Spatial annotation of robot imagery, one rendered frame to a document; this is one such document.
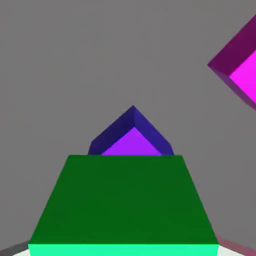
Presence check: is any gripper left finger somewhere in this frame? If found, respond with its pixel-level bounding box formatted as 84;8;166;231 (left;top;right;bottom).
0;240;31;256

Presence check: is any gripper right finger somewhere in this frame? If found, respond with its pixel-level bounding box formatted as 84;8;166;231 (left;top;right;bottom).
214;231;256;256

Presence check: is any small green cube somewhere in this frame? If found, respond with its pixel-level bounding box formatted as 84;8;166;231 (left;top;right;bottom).
27;154;220;256

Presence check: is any small purple cube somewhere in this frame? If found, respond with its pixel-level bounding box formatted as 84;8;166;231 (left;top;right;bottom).
87;104;175;156

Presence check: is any small magenta cube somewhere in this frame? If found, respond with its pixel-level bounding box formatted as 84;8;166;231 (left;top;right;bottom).
207;13;256;112

